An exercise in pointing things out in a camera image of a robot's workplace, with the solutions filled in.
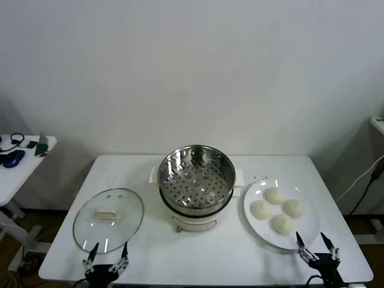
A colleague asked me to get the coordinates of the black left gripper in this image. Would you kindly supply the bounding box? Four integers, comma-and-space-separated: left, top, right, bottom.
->
83, 241, 130, 288

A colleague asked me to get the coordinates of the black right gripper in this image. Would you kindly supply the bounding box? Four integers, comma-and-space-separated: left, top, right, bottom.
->
295, 230, 344, 288

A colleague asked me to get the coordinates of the round glass pot lid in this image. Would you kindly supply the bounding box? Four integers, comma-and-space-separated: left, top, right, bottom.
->
72, 187, 145, 255

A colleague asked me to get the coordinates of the white steamed baozi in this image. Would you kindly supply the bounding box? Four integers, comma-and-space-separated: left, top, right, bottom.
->
271, 214, 295, 235
250, 200, 272, 219
265, 187, 285, 205
283, 199, 307, 218

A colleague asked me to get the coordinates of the stainless steel steamer basket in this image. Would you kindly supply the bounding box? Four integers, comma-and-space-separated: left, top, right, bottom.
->
149, 145, 246, 211

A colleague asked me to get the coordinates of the large white round plate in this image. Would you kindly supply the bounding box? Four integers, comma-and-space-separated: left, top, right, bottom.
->
243, 179, 321, 250

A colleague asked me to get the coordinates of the dark floor power strip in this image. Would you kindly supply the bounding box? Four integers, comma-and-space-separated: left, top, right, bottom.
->
18, 253, 46, 272

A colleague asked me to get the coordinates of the white electric cooking pot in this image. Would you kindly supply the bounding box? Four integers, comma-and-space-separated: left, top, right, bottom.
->
160, 185, 242, 233

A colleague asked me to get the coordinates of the white side table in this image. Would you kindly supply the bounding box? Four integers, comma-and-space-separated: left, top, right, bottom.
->
0, 134, 58, 271
356, 115, 384, 245

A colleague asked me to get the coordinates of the blue computer mouse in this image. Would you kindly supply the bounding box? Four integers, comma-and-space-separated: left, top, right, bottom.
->
2, 149, 25, 169

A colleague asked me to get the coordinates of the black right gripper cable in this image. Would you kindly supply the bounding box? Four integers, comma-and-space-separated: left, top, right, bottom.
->
305, 274, 323, 288

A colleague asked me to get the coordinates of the white power cable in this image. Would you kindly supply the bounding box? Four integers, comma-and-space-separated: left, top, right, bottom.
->
335, 155, 384, 202

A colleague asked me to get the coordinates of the black cable with adapter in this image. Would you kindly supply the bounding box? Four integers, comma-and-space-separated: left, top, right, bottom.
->
349, 160, 384, 215

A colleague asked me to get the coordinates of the black headphone cable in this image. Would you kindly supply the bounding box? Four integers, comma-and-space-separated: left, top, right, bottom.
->
0, 133, 25, 152

